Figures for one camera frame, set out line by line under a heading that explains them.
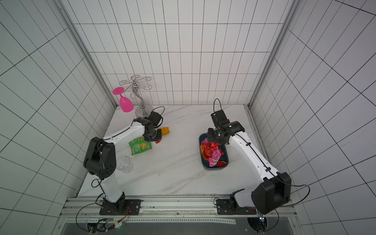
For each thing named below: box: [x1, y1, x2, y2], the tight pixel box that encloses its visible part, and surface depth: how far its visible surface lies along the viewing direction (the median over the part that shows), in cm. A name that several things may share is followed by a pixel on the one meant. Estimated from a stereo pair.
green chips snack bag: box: [128, 136, 153, 156], surface depth 94 cm
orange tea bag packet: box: [200, 144, 208, 161], surface depth 89 cm
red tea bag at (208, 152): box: [204, 145, 217, 160], surface depth 87 cm
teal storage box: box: [198, 133, 230, 171], surface depth 88 cm
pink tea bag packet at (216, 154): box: [208, 148, 225, 167], surface depth 85 cm
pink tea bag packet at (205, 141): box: [201, 138, 212, 145], surface depth 96 cm
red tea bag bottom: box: [216, 161, 227, 167], surface depth 83 cm
